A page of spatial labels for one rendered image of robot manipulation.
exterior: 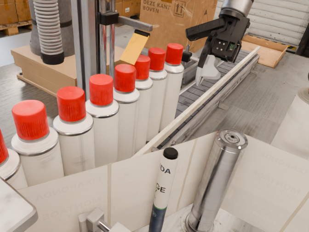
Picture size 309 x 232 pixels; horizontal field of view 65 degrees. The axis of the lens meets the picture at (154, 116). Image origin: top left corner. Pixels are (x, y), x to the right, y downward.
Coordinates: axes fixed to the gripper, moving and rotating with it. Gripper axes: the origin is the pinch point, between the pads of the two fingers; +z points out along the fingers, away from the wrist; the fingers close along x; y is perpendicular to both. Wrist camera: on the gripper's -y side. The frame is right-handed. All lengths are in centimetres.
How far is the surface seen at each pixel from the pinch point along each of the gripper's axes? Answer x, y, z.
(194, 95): 3.9, -0.2, 4.0
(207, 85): 11.6, 0.3, -0.5
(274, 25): 379, -38, -153
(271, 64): 61, 11, -24
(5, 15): 135, -324, 0
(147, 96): -30.4, 2.6, 7.4
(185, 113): -11.5, 4.4, 8.8
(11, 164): -53, 3, 18
